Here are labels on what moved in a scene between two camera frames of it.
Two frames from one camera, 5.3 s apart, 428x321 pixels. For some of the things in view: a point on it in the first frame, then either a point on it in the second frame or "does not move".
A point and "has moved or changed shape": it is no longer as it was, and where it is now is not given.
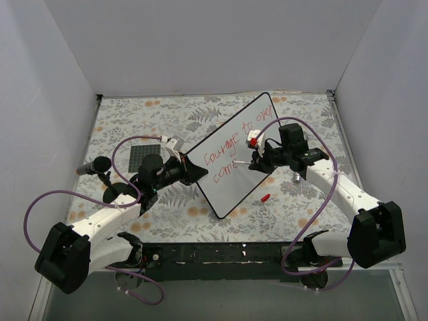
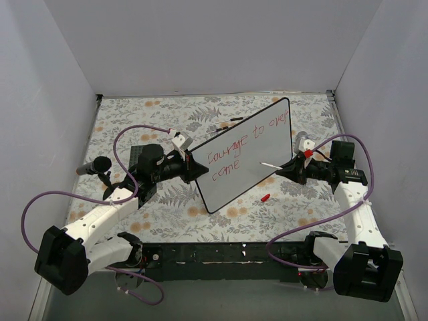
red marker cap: x=265 y=198 does not move
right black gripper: x=264 y=160 -> x=301 y=168
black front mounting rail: x=225 y=261 does not move
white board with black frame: x=225 y=156 has moved or changed shape
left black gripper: x=185 y=170 does not move
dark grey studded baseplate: x=138 y=153 does not move
